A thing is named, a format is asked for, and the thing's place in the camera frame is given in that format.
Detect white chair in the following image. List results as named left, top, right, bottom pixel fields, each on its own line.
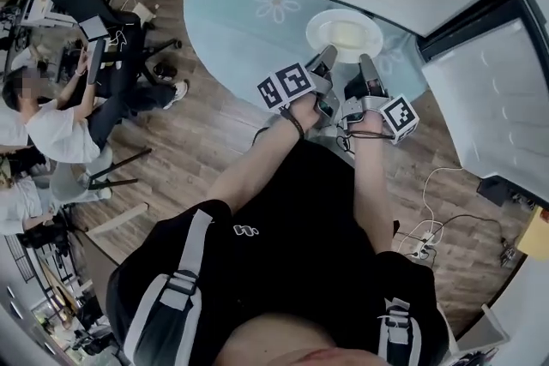
left=49, top=143, right=154, bottom=203

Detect person's right hand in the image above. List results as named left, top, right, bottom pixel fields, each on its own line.
left=353, top=110, right=388, bottom=136

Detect white box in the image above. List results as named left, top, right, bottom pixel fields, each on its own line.
left=130, top=2, right=160, bottom=23

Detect pale yellow food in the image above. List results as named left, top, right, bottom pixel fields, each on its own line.
left=328, top=21, right=371, bottom=50

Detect grey tablet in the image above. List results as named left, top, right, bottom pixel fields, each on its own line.
left=78, top=15, right=108, bottom=42

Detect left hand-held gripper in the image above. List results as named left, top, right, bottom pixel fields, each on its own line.
left=256, top=45, right=341, bottom=129

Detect light blue floral tablecloth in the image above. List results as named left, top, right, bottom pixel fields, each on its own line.
left=183, top=0, right=430, bottom=113

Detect person's left forearm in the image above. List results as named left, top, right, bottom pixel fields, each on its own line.
left=207, top=115, right=306, bottom=216

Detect person's left hand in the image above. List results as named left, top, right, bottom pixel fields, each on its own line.
left=284, top=93, right=322, bottom=135

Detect black shoes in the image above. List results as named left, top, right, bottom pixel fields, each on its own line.
left=152, top=61, right=179, bottom=81

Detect person's right forearm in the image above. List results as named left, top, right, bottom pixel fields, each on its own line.
left=350, top=134, right=396, bottom=255

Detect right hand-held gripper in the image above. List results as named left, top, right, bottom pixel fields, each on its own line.
left=341, top=53, right=420, bottom=146

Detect yellow board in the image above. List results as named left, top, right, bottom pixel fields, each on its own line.
left=516, top=205, right=549, bottom=263

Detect wooden plank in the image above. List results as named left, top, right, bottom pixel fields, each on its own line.
left=87, top=202, right=148, bottom=237

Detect person's black clothing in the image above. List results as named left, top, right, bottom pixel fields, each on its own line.
left=105, top=138, right=449, bottom=366

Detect white power strip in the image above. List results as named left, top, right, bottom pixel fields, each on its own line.
left=406, top=230, right=440, bottom=261

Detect grey chest harness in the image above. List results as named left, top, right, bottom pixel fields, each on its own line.
left=122, top=208, right=424, bottom=366

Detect white plate of food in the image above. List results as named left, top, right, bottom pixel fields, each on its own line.
left=305, top=9, right=384, bottom=65

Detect white cable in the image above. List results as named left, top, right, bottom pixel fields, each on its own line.
left=392, top=165, right=465, bottom=254

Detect black wrist strap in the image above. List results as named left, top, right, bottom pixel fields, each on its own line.
left=345, top=130, right=393, bottom=141
left=278, top=106, right=306, bottom=140

